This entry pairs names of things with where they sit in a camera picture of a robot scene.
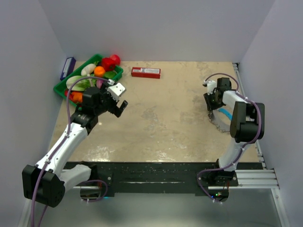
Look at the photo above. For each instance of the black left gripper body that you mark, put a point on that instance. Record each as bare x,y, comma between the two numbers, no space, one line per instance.
108,104

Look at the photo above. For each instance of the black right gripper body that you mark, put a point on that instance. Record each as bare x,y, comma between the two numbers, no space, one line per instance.
218,104

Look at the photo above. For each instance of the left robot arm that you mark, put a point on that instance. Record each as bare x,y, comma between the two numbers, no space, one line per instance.
46,182

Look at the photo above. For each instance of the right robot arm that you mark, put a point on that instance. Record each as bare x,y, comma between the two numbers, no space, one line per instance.
247,123

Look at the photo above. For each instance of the purple onion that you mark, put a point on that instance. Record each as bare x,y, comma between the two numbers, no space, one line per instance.
99,83

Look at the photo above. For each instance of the small orange pepper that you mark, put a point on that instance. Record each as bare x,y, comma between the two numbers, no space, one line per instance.
77,97

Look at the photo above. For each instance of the green leafy cabbage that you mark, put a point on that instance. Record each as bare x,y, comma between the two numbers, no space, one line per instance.
81,85

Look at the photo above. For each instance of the red chili pepper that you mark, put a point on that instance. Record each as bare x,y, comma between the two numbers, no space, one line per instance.
68,94

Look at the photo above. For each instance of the green bell pepper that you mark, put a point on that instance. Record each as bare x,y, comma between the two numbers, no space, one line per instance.
109,75

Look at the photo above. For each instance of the white radish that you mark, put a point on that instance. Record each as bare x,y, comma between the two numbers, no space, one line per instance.
88,69

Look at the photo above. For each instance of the red bell pepper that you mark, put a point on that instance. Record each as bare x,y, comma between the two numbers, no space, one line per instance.
108,64

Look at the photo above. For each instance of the red rectangular box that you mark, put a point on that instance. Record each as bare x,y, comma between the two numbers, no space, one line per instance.
141,72

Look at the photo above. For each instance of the purple box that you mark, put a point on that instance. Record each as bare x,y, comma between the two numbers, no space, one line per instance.
68,67

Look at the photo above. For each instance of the red tomato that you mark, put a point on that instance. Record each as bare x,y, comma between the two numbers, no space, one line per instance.
116,59

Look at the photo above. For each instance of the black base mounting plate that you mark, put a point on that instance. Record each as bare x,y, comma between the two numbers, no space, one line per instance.
167,177

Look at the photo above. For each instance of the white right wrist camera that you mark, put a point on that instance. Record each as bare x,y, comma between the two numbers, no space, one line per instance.
210,85

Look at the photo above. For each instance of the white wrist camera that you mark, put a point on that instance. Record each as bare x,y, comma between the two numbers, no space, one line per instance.
116,91
210,85

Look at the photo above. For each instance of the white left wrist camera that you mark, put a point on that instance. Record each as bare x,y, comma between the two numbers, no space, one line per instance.
116,91

